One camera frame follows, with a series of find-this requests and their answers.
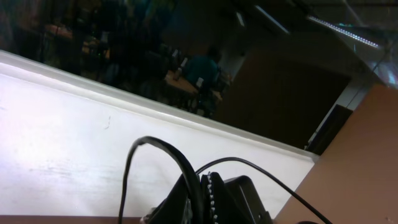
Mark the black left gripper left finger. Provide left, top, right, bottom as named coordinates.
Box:
left=139, top=175, right=193, bottom=224

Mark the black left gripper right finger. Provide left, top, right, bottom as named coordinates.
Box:
left=201, top=172, right=273, bottom=224

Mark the person in teal shirt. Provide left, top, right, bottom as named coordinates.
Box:
left=184, top=46, right=220, bottom=90

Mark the cardboard panel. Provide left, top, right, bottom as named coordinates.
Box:
left=275, top=82, right=398, bottom=224

